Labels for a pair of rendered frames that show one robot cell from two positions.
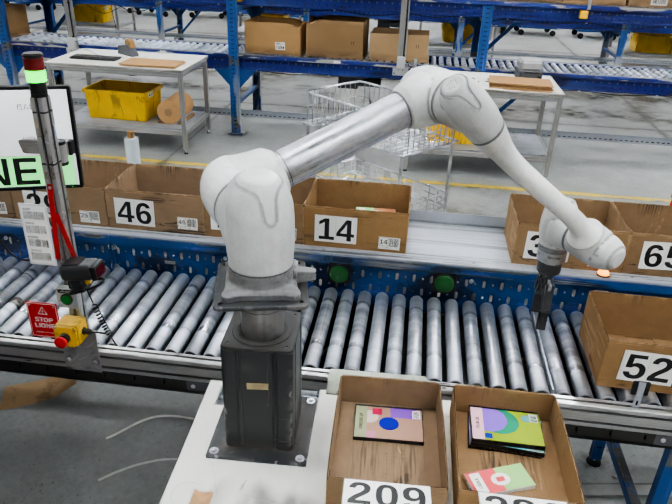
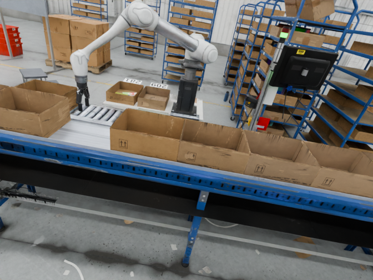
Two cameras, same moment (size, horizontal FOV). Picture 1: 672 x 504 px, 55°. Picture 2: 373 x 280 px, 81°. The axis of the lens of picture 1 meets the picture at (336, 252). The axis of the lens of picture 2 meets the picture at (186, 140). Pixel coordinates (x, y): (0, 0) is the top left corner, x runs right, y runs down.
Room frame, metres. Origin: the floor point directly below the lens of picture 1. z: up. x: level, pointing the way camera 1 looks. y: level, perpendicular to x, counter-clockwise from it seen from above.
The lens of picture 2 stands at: (3.48, 0.01, 1.67)
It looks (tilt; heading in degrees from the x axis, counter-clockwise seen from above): 31 degrees down; 173
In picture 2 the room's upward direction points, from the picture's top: 10 degrees clockwise
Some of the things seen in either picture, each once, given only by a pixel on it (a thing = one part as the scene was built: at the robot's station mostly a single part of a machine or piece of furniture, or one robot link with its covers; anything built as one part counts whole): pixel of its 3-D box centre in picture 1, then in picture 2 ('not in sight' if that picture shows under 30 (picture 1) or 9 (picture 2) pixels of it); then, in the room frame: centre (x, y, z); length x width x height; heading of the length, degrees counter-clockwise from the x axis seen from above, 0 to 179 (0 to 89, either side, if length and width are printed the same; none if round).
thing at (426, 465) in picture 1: (387, 440); (154, 97); (1.25, -0.15, 0.80); 0.38 x 0.28 x 0.10; 176
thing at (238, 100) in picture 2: not in sight; (256, 64); (-0.61, 1.49, 0.98); 0.98 x 0.49 x 1.96; 171
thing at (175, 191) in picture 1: (168, 198); (273, 158); (2.40, 0.69, 0.97); 0.39 x 0.29 x 0.17; 83
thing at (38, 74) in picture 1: (34, 69); (285, 33); (1.68, 0.80, 1.62); 0.05 x 0.05 x 0.06
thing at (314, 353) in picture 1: (321, 327); not in sight; (1.86, 0.04, 0.72); 0.52 x 0.05 x 0.05; 173
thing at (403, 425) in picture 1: (388, 424); not in sight; (1.35, -0.16, 0.76); 0.19 x 0.14 x 0.02; 86
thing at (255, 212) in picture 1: (258, 217); (195, 46); (1.34, 0.18, 1.38); 0.18 x 0.16 x 0.22; 27
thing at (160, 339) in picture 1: (177, 312); not in sight; (1.93, 0.56, 0.72); 0.52 x 0.05 x 0.05; 173
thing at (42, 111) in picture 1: (65, 246); (261, 97); (1.68, 0.80, 1.11); 0.12 x 0.05 x 0.88; 83
